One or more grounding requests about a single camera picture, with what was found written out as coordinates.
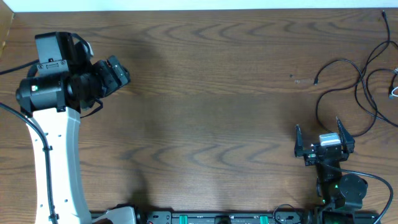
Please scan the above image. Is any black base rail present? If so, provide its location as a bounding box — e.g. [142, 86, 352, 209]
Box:
[90, 203, 381, 224]

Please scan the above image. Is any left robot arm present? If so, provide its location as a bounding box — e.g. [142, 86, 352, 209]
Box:
[16, 32, 131, 223]

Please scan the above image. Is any white cable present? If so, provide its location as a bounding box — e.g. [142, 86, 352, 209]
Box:
[391, 67, 398, 98]

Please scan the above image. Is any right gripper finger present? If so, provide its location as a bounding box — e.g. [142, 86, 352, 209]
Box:
[336, 118, 355, 153]
[294, 124, 304, 157]

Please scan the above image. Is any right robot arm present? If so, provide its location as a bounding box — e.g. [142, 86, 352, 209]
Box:
[294, 119, 368, 223]

